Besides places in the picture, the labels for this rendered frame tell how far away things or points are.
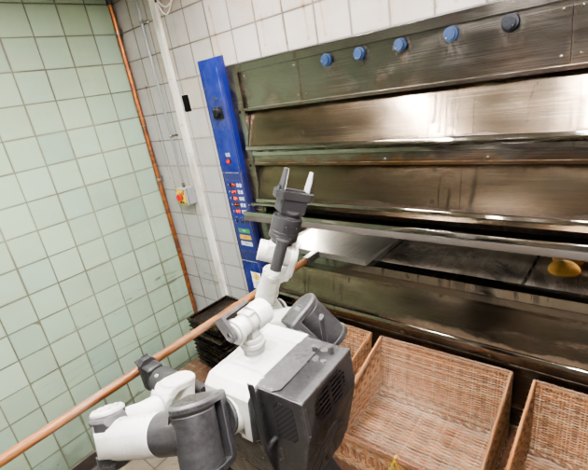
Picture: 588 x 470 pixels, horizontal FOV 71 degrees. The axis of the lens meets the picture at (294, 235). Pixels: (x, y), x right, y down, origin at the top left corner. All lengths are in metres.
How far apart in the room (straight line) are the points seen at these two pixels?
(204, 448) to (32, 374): 1.90
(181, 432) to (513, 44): 1.33
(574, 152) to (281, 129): 1.12
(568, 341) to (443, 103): 0.90
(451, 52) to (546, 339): 1.02
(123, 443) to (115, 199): 1.86
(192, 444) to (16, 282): 1.80
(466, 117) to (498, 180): 0.23
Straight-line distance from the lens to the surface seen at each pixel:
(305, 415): 0.90
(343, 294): 2.02
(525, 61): 1.46
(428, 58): 1.55
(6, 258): 2.52
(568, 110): 1.44
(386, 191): 1.68
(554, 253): 1.40
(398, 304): 1.89
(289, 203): 1.18
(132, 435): 1.02
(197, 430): 0.91
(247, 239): 2.27
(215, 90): 2.15
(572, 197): 1.49
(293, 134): 1.87
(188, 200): 2.52
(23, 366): 2.70
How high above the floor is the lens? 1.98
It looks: 20 degrees down
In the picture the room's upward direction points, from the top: 10 degrees counter-clockwise
